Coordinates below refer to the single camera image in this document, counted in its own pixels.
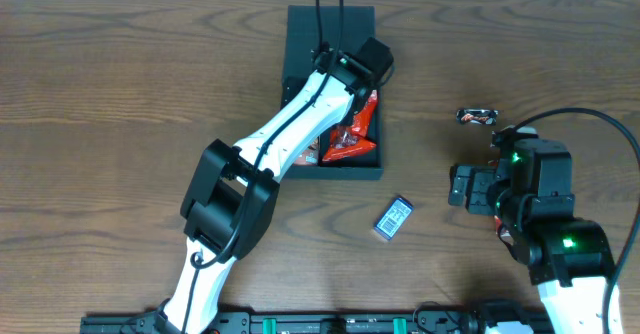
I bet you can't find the red Hacks candy bag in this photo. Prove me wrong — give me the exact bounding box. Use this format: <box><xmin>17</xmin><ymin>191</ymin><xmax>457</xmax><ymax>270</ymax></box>
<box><xmin>322</xmin><ymin>90</ymin><xmax>378</xmax><ymax>163</ymax></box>

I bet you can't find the red Pringles can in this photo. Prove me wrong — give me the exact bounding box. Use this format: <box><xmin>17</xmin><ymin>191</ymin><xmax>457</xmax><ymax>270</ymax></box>
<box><xmin>294</xmin><ymin>138</ymin><xmax>320</xmax><ymax>166</ymax></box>

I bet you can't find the blue barcode small box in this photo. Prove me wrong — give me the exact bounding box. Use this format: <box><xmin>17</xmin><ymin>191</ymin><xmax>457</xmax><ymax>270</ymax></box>
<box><xmin>373</xmin><ymin>196</ymin><xmax>414</xmax><ymax>241</ymax></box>

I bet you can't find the black Mars candy bar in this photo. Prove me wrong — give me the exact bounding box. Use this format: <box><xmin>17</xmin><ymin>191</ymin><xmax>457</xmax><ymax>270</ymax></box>
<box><xmin>456</xmin><ymin>108</ymin><xmax>499</xmax><ymax>126</ymax></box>

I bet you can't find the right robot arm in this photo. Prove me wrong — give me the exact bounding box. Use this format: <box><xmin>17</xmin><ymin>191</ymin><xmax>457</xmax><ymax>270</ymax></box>
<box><xmin>448</xmin><ymin>135</ymin><xmax>622</xmax><ymax>333</ymax></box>

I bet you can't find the dark green gift box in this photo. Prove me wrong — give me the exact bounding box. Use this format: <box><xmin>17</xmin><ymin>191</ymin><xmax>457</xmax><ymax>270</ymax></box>
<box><xmin>280</xmin><ymin>5</ymin><xmax>384</xmax><ymax>180</ymax></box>

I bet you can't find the black mounting rail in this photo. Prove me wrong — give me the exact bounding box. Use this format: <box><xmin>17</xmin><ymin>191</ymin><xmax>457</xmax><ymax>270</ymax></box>
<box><xmin>79</xmin><ymin>301</ymin><xmax>551</xmax><ymax>334</ymax></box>

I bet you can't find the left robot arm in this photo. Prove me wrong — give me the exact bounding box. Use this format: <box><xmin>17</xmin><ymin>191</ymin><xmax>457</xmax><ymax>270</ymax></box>
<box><xmin>154</xmin><ymin>48</ymin><xmax>394</xmax><ymax>333</ymax></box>

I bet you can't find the red Hello Panda box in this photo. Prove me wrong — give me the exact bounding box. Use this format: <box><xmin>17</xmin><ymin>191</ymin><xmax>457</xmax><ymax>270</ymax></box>
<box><xmin>494</xmin><ymin>216</ymin><xmax>513</xmax><ymax>246</ymax></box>

